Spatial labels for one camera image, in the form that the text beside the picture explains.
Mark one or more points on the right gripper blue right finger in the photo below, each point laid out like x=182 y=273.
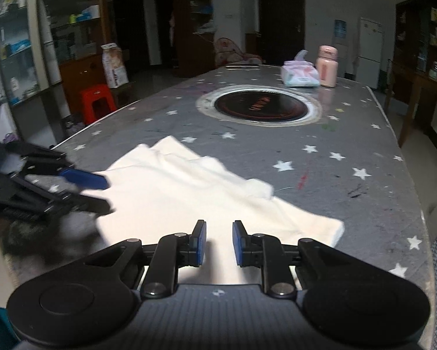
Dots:
x=270 y=256

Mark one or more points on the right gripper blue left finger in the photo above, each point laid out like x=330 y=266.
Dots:
x=171 y=253

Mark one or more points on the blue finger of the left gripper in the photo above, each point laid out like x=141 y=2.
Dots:
x=85 y=179
x=85 y=203

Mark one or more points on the cream white garment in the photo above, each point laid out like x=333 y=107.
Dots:
x=166 y=188

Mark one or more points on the red plastic stool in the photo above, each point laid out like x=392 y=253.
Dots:
x=96 y=102

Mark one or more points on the white printed paper bag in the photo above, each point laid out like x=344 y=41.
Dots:
x=112 y=60

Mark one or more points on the round induction cooktop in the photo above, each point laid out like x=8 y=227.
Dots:
x=260 y=106

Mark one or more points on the glass door shelf cabinet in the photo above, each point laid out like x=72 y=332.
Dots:
x=41 y=40

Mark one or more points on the dark flat phone on table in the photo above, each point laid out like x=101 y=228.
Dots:
x=242 y=66

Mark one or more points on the wet wipes pack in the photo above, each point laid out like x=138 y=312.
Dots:
x=299 y=73

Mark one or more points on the colourful kids play tent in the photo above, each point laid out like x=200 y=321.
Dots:
x=227 y=52

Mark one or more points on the pink thermos bottle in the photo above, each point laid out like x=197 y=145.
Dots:
x=327 y=66

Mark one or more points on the water dispenser with bottle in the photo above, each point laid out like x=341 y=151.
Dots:
x=339 y=41

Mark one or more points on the dark wooden side table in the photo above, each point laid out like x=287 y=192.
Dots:
x=422 y=100

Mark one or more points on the white refrigerator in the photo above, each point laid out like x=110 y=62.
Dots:
x=368 y=60

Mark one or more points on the dark wooden door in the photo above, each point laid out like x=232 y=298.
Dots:
x=282 y=29

